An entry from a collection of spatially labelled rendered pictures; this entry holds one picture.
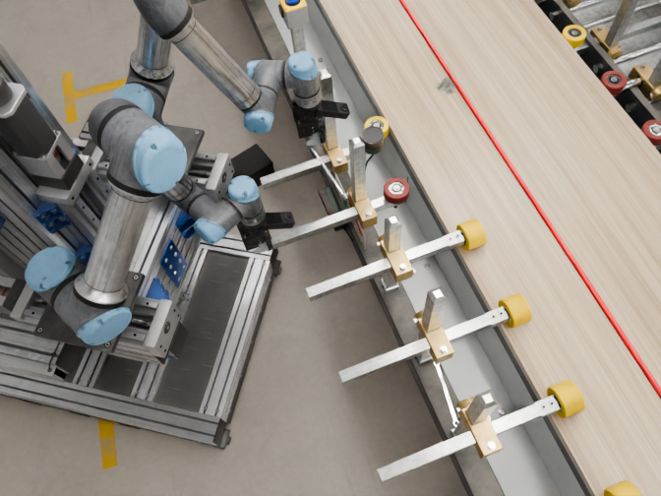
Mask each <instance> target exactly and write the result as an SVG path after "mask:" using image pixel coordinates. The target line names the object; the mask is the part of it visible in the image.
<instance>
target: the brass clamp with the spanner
mask: <svg viewBox="0 0 661 496"><path fill-rule="evenodd" d="M347 193H348V195H349V198H350V199H349V200H350V203H351V206H352V208H353V207H355V209H356V211H357V213H358V220H359V222H360V224H361V226H362V228H363V229H364V228H367V227H369V226H372V225H375V224H377V223H378V216H377V214H376V212H375V210H374V208H373V206H372V204H371V202H370V200H369V198H368V196H367V194H366V199H364V200H361V201H358V202H355V200H354V197H353V195H352V190H351V187H350V188H348V190H347ZM366 211H370V212H371V214H372V215H371V216H370V217H365V213H366Z"/></svg>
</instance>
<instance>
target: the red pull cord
mask: <svg viewBox="0 0 661 496"><path fill-rule="evenodd" d="M398 1H399V2H400V4H401V5H402V7H403V8H404V10H405V11H406V13H407V14H408V16H409V17H410V19H411V21H412V22H413V24H414V25H415V27H416V28H417V29H418V30H419V32H420V33H421V35H422V36H423V38H424V39H425V41H426V42H427V44H428V45H429V47H430V48H431V50H432V52H433V53H434V55H435V56H436V58H437V59H438V61H439V62H440V64H441V65H442V67H443V68H444V70H445V71H446V73H447V74H448V76H449V77H450V79H451V81H452V82H453V84H454V86H455V87H456V89H457V90H458V92H459V93H460V95H461V96H462V98H463V99H464V101H465V102H466V104H467V105H468V107H469V108H470V110H471V111H472V113H473V114H474V116H475V118H476V119H477V121H478V122H479V124H480V125H481V127H482V128H483V130H484V131H485V133H486V134H487V136H488V137H489V139H490V140H491V142H492V143H493V145H494V146H495V148H496V149H497V151H498V153H499V154H500V156H501V157H502V159H503V160H504V162H505V163H506V165H507V166H508V168H509V169H510V171H511V173H512V174H513V176H514V177H515V179H516V180H517V182H518V184H519V185H520V187H521V188H522V190H523V191H524V193H525V194H526V196H527V197H528V199H529V200H530V202H531V203H532V205H533V206H534V208H535V209H536V211H537V212H538V214H539V215H540V217H541V218H542V219H543V221H544V222H545V224H546V225H547V227H548V228H549V230H550V231H551V233H552V234H553V236H554V237H555V239H556V240H557V242H558V243H559V245H560V246H561V248H562V250H563V251H564V253H565V254H566V256H567V257H568V259H569V260H570V262H571V264H572V265H573V267H574V268H575V270H576V271H577V273H578V274H579V276H580V277H581V279H582V280H583V282H584V284H585V285H586V287H587V288H588V290H589V291H590V293H591V294H592V296H593V297H594V299H595V300H596V302H597V303H598V305H599V306H600V308H601V309H602V311H603V312H604V314H605V316H606V317H607V319H608V320H609V322H610V323H611V325H612V326H613V328H614V329H615V331H616V332H617V334H618V335H619V337H620V338H621V340H622V341H623V343H624V344H625V346H626V347H627V349H628V351H629V352H630V354H631V356H632V357H633V359H634V360H635V362H636V363H637V365H638V366H639V368H640V369H641V371H642V372H643V374H644V375H645V377H646V378H647V380H648V382H649V383H650V385H651V386H652V388H653V389H654V391H655V392H656V394H657V395H658V397H659V398H660V400H661V388H660V386H659V385H658V383H657V382H656V380H655V379H654V377H653V376H652V374H651V373H650V371H649V370H648V368H647V367H646V365H645V363H644V362H643V360H642V359H641V357H640V356H639V354H638V353H637V351H636V350H635V348H634V347H633V345H632V344H631V342H630V340H629V339H628V337H627V336H626V334H625V333H624V331H623V330H622V328H621V327H620V325H619V324H618V322H617V321H616V319H615V318H614V316H613V315H612V313H611V312H610V310H609V309H608V307H607V306H606V304H605V303H604V301H603V300H602V298H601V297H600V295H599V294H598V292H597V291H596V289H595V288H594V286H593V285H592V283H591V282H590V280H589V279H588V277H587V276H586V274H585V273H584V271H583V270H582V268H581V267H580V265H579V263H578V262H577V260H576V259H575V257H574V256H573V254H572V253H571V251H570V249H569V248H568V246H567V245H566V243H565V242H564V240H563V239H562V237H561V236H560V234H559V233H558V231H557V230H556V228H555V227H554V226H553V225H552V223H551V222H550V220H549V219H548V217H547V216H546V214H545V213H544V211H543V210H542V208H541V207H540V205H539V204H538V202H537V201H536V199H535V198H534V196H533V195H532V193H531V192H530V190H529V189H528V187H527V186H526V184H525V183H524V181H523V180H522V178H521V177H520V175H519V174H518V172H517V171H516V169H515V168H514V166H513V165H512V163H511V161H510V159H509V158H508V156H507V155H506V153H505V152H504V150H503V149H502V147H501V146H500V144H499V143H498V141H497V140H496V138H495V137H494V135H493V134H492V132H491V131H490V129H489V128H488V126H487V125H486V123H485V122H484V120H483V119H482V117H481V116H480V114H479V113H478V111H477V110H476V108H475V107H474V105H473V104H472V102H471V101H470V99H469V98H468V96H467V95H466V93H465V92H464V90H463V89H462V87H461V86H460V84H459V83H458V81H457V80H456V78H455V77H454V75H453V74H452V72H451V70H450V69H449V67H448V66H447V64H446V62H445V61H444V59H443V58H442V56H441V55H440V53H439V52H438V50H437V49H436V47H435V46H434V44H433V43H432V41H431V40H430V38H429V37H428V35H426V33H425V32H424V30H423V29H422V27H421V26H420V24H419V23H418V21H417V20H416V18H415V17H414V15H413V14H412V12H411V11H410V9H409V8H408V6H407V5H406V3H405V2H404V0H398Z"/></svg>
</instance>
